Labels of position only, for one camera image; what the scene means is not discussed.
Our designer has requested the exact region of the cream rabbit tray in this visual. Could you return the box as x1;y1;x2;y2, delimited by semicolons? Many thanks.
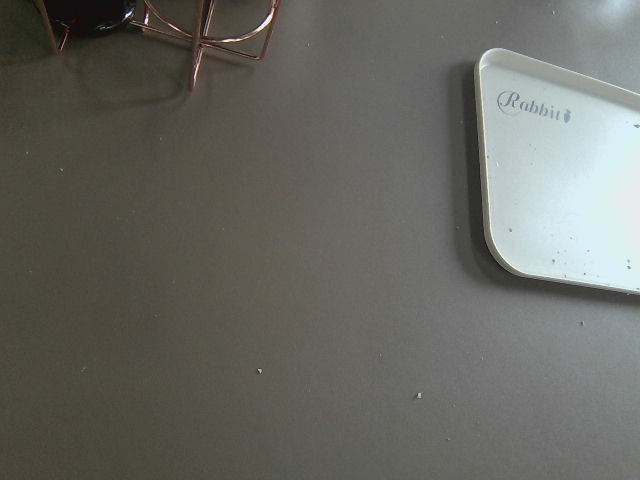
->
474;48;639;294

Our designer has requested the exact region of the dark drink bottle right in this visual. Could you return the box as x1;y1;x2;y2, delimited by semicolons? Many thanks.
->
43;0;137;35

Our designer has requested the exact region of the copper wire bottle rack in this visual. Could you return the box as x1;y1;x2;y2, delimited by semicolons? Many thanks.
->
32;1;281;89

